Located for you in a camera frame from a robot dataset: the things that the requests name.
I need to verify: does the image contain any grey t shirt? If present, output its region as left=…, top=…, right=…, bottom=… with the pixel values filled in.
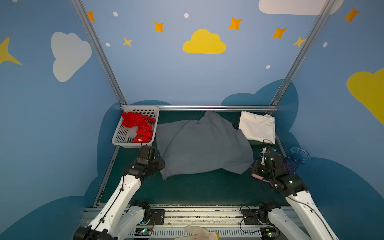
left=156, top=111, right=254, bottom=180

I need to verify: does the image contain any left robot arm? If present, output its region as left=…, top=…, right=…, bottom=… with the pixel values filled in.
left=73, top=145, right=165, bottom=240

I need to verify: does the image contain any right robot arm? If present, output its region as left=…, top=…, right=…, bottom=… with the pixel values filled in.
left=252, top=146, right=338, bottom=240

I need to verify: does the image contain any red t shirt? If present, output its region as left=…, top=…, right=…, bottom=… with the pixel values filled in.
left=122, top=112, right=156, bottom=144

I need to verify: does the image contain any white plastic laundry basket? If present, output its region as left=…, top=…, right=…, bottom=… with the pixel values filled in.
left=112, top=105, right=160, bottom=148

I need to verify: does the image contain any folded white t shirt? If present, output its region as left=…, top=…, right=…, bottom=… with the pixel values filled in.
left=239, top=111, right=276, bottom=145

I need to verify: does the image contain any right circuit board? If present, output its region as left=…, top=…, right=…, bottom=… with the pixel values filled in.
left=260, top=228, right=278, bottom=240

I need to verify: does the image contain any circuit board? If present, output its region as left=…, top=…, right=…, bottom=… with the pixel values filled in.
left=260, top=228, right=278, bottom=240
left=134, top=228, right=152, bottom=238

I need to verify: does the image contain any left circuit board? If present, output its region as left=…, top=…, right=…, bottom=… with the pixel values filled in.
left=134, top=228, right=152, bottom=238

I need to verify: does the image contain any white work glove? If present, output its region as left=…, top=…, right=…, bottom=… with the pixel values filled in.
left=175, top=226, right=220, bottom=240

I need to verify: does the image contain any purple scoop pink handle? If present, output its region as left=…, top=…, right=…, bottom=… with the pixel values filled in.
left=252, top=173, right=269, bottom=183

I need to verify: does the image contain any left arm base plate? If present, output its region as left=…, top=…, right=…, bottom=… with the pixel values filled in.
left=144, top=209, right=165, bottom=226

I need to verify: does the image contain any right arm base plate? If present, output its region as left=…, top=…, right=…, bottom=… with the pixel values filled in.
left=241, top=208, right=269, bottom=225

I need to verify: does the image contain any horizontal aluminium frame bar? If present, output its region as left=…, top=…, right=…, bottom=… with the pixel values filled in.
left=120, top=104, right=278, bottom=112

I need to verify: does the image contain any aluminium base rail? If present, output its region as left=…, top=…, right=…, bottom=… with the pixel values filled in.
left=138, top=206, right=307, bottom=238

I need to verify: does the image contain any right aluminium frame post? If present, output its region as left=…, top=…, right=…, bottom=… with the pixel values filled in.
left=270, top=0, right=337, bottom=111

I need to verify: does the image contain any aluminium frame post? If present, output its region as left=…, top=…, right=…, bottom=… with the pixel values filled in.
left=71, top=0, right=127, bottom=105
left=270, top=0, right=337, bottom=111

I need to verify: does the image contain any left aluminium frame post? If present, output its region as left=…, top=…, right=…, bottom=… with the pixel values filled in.
left=71, top=0, right=127, bottom=105

